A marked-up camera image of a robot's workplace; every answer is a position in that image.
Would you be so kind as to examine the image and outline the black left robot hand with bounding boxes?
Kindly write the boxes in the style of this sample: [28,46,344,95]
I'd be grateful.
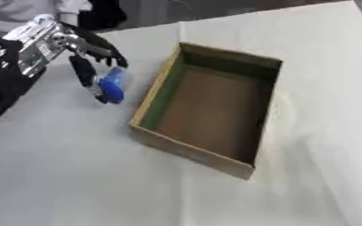
[57,21,131,105]

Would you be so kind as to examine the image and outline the blue block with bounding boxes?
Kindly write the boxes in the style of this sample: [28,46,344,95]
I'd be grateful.
[95,66,133,105]

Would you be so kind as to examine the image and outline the tan cardboard box green inside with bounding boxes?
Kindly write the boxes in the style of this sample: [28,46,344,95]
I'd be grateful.
[128,41,285,181]

